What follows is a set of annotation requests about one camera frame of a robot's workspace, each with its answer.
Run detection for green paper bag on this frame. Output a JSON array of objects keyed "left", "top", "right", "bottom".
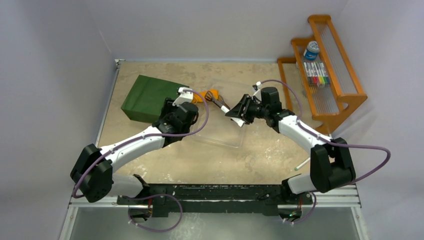
[{"left": 120, "top": 75, "right": 185, "bottom": 123}]

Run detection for metal tongs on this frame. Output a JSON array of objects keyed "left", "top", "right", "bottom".
[{"left": 208, "top": 97, "right": 245, "bottom": 128}]

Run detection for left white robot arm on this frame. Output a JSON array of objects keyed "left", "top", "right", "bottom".
[{"left": 70, "top": 98, "right": 199, "bottom": 203}]

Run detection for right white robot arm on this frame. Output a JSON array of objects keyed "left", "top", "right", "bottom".
[{"left": 225, "top": 87, "right": 356, "bottom": 204}]

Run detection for clear plastic tray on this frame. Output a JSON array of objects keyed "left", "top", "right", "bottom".
[{"left": 192, "top": 79, "right": 254, "bottom": 148}]

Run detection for orange wooden shelf rack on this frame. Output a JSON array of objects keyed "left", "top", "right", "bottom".
[{"left": 277, "top": 14, "right": 368, "bottom": 134}]

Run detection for coloured marker set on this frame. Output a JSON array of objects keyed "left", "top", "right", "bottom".
[{"left": 303, "top": 61, "right": 331, "bottom": 88}]

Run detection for green white marker pen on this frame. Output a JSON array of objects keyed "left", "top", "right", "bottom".
[{"left": 294, "top": 157, "right": 311, "bottom": 171}]

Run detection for blue white jar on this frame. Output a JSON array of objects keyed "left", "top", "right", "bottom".
[{"left": 303, "top": 41, "right": 320, "bottom": 61}]

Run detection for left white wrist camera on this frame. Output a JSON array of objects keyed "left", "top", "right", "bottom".
[{"left": 172, "top": 87, "right": 194, "bottom": 106}]

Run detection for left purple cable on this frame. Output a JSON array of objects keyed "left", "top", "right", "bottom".
[{"left": 71, "top": 88, "right": 210, "bottom": 200}]

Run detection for purple cable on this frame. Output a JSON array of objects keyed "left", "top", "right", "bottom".
[
  {"left": 253, "top": 78, "right": 392, "bottom": 190},
  {"left": 71, "top": 88, "right": 210, "bottom": 200}
]

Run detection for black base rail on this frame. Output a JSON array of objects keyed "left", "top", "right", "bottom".
[{"left": 117, "top": 183, "right": 313, "bottom": 219}]

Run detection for aluminium frame rail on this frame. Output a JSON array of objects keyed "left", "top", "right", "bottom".
[{"left": 68, "top": 185, "right": 362, "bottom": 208}]

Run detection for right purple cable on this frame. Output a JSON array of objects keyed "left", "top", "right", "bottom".
[{"left": 253, "top": 78, "right": 392, "bottom": 190}]

